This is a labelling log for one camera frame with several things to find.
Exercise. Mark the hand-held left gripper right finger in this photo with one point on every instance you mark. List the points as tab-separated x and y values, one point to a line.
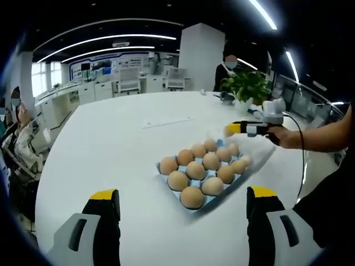
271	235

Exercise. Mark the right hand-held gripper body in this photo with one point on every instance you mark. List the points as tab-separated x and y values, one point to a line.
273	117

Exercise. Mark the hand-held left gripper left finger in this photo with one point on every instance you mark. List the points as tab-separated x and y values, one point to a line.
83	238

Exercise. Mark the cluster of brown eggs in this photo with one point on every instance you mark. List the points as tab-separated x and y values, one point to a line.
194	170

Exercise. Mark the blue egg tray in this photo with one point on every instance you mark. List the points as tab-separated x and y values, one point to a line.
182	168

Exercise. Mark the person's right hand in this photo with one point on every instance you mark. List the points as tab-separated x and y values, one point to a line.
289	138

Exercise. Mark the white and blue device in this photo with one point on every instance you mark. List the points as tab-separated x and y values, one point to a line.
253	112

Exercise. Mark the white plant pot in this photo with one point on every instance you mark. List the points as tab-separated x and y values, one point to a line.
243	105

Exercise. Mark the dark grey object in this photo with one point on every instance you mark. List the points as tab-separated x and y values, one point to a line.
227	97

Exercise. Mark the green potted plant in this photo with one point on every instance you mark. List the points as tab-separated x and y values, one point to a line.
249	84

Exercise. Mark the ceiling light strip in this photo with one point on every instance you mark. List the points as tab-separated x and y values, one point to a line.
124	36
292	66
111	50
263	15

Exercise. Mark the small white object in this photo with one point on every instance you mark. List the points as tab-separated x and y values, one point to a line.
203	92

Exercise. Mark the person's dark clothing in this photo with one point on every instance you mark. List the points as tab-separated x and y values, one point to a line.
319	199

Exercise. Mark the white table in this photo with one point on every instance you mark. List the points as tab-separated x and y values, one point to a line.
111	160

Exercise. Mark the white mesh chair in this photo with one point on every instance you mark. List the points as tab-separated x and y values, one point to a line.
129	80
176	78

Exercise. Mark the white cabinet counter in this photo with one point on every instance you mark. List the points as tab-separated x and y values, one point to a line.
86	91

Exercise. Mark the ceiling air vent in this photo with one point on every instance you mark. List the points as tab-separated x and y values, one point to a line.
121	43

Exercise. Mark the blue framed wall display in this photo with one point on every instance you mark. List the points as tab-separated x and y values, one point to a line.
94	67

